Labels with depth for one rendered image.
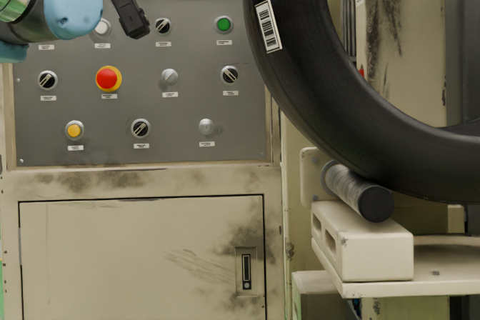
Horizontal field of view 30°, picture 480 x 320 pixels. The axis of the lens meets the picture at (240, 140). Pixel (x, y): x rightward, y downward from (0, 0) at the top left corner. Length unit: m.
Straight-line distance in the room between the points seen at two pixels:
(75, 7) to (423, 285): 0.53
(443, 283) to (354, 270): 0.11
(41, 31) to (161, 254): 0.79
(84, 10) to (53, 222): 0.79
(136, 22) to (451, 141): 0.42
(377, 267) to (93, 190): 0.79
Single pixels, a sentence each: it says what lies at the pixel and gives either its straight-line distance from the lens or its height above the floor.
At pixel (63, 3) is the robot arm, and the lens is 1.04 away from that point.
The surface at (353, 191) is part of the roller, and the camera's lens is 1.15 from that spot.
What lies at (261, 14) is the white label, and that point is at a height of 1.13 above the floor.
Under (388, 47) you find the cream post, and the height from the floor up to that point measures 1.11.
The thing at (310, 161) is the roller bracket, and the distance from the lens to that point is 1.43.
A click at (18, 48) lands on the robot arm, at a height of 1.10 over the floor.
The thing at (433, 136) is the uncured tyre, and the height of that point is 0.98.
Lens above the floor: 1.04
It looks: 3 degrees down
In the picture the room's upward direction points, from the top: 2 degrees counter-clockwise
